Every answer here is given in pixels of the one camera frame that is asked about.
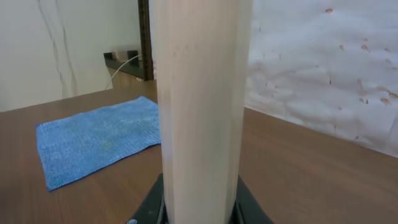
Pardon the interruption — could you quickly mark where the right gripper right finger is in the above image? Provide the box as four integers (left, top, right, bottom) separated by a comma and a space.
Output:
229, 174, 276, 224

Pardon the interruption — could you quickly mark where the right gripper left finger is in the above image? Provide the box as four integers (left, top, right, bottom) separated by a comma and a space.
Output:
126, 172, 169, 224

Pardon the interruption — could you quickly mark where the blue cloth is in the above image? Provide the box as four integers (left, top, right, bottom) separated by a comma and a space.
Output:
35, 95, 162, 192

